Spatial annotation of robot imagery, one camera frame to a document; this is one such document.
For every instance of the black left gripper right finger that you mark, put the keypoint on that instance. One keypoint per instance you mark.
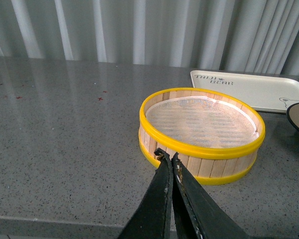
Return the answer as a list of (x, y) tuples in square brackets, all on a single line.
[(196, 214)]

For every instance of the white rectangular tray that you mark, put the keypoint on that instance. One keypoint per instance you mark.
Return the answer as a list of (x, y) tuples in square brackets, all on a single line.
[(262, 93)]

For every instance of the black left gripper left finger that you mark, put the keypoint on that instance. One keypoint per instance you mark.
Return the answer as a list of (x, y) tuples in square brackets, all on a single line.
[(152, 218)]

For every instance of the yellow wooden steamer basket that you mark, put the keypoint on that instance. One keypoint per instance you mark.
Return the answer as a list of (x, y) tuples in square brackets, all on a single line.
[(209, 166)]

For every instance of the grey curtain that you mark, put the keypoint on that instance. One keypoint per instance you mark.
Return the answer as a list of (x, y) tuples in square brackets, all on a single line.
[(255, 36)]

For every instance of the white steamer liner cloth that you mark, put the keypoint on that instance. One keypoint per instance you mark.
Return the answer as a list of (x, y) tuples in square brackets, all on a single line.
[(203, 121)]

